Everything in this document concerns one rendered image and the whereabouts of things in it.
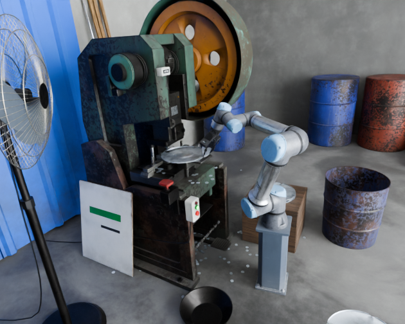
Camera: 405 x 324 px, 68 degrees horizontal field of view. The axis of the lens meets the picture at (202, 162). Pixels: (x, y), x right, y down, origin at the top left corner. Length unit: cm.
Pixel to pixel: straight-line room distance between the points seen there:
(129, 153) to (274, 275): 116
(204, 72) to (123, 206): 105
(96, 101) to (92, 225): 88
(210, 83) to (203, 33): 32
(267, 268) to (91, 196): 127
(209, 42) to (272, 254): 138
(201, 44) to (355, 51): 302
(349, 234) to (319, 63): 302
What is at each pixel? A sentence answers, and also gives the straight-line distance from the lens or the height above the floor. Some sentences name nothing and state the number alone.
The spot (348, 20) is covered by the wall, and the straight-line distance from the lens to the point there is 479.
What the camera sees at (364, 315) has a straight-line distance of 163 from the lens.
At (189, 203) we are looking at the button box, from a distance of 168.
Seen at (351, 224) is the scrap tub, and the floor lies 22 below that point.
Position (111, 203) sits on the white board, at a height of 48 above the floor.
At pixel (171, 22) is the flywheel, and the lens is 225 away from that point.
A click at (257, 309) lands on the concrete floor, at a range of 195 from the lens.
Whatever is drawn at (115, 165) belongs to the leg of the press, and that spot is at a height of 75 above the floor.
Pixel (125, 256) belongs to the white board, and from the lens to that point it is 219.
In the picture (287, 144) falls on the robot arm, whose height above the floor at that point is 103.
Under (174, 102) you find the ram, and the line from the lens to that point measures 187.
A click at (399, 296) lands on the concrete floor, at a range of 224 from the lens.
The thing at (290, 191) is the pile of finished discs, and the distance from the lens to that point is 232.
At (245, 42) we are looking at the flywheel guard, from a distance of 200.
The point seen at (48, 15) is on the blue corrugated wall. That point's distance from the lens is 280.
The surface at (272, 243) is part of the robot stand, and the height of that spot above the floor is 36.
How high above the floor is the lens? 147
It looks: 23 degrees down
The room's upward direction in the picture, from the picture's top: 4 degrees counter-clockwise
